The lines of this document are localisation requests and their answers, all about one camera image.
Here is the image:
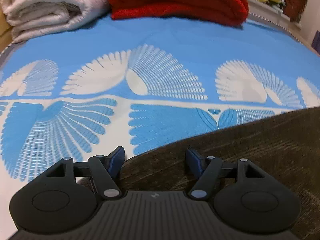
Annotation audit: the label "purple box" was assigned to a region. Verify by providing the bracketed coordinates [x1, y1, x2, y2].
[311, 30, 320, 53]

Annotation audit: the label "folded white blanket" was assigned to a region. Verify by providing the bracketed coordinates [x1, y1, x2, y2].
[1, 0, 108, 43]

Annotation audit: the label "red knitted blanket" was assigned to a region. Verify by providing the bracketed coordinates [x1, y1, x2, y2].
[108, 0, 249, 26]

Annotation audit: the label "dark brown corduroy pants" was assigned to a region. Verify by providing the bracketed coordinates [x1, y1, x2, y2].
[120, 107, 319, 239]

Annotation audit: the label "blue white patterned bedsheet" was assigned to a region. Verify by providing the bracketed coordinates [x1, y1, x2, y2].
[1, 16, 319, 239]

